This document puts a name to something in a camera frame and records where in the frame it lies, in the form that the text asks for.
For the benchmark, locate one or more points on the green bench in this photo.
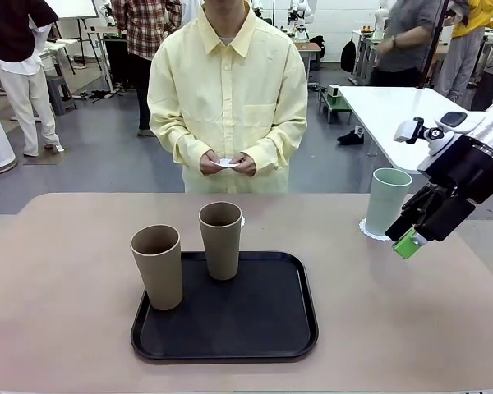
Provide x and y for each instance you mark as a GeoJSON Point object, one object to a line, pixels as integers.
{"type": "Point", "coordinates": [339, 107]}

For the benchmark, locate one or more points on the person in plaid shirt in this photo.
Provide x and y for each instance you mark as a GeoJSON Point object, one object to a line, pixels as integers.
{"type": "Point", "coordinates": [148, 28]}

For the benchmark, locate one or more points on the person's right forearm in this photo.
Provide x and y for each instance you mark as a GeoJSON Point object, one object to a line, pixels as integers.
{"type": "Point", "coordinates": [172, 139]}

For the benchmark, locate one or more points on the small white green device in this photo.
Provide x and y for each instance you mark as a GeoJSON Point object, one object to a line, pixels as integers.
{"type": "Point", "coordinates": [333, 94]}

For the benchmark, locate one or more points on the black shoe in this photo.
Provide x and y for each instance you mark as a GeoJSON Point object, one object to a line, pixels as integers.
{"type": "Point", "coordinates": [351, 137]}

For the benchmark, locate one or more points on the person's right hand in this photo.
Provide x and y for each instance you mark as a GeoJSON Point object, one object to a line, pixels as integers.
{"type": "Point", "coordinates": [209, 165]}

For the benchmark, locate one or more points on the mint green plastic cup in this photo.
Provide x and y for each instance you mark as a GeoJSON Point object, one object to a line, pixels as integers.
{"type": "Point", "coordinates": [384, 205]}

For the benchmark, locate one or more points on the black hanging bag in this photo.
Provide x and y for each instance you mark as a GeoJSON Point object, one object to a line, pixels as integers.
{"type": "Point", "coordinates": [348, 55]}

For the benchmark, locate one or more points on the grey step stool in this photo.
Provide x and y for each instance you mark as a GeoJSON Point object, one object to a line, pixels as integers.
{"type": "Point", "coordinates": [59, 94]}

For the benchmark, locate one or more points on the person in grey shirt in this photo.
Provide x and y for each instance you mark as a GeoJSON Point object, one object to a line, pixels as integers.
{"type": "Point", "coordinates": [406, 33]}

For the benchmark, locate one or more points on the black plastic serving tray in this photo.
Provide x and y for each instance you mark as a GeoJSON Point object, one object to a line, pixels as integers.
{"type": "Point", "coordinates": [230, 328]}

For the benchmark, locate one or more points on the dark brown plastic cup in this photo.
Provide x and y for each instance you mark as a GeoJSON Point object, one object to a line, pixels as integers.
{"type": "Point", "coordinates": [222, 254]}

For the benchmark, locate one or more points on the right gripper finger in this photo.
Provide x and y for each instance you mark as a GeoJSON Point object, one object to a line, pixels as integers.
{"type": "Point", "coordinates": [448, 217]}
{"type": "Point", "coordinates": [400, 227]}

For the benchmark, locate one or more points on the whiteboard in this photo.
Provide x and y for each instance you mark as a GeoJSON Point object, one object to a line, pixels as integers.
{"type": "Point", "coordinates": [74, 8]}

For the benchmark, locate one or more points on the tan plastic cup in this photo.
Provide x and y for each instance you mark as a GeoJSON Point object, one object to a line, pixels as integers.
{"type": "Point", "coordinates": [160, 279]}

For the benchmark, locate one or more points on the person's left forearm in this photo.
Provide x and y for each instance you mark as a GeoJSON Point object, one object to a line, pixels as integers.
{"type": "Point", "coordinates": [279, 143]}

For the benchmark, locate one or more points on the white table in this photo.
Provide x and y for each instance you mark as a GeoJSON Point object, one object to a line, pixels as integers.
{"type": "Point", "coordinates": [382, 119]}

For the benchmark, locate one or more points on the person in yellow shirt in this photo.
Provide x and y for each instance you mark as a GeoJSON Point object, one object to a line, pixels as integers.
{"type": "Point", "coordinates": [230, 82]}

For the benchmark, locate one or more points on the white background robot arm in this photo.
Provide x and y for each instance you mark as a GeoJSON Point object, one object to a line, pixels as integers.
{"type": "Point", "coordinates": [380, 20]}
{"type": "Point", "coordinates": [300, 14]}

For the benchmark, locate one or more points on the black stand pole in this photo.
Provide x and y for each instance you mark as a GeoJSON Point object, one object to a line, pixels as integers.
{"type": "Point", "coordinates": [434, 41]}

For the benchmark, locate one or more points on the person in yellow jacket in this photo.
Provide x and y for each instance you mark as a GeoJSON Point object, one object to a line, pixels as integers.
{"type": "Point", "coordinates": [464, 49]}

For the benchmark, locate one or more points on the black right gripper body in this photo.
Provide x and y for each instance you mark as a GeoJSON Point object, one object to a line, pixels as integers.
{"type": "Point", "coordinates": [472, 172]}

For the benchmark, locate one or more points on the person's left hand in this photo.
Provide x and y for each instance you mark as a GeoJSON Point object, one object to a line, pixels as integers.
{"type": "Point", "coordinates": [247, 166]}

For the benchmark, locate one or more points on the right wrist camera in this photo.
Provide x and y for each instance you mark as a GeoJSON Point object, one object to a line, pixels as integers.
{"type": "Point", "coordinates": [404, 131]}

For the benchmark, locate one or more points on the person in white trousers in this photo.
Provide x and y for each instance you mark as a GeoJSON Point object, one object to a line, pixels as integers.
{"type": "Point", "coordinates": [20, 82]}

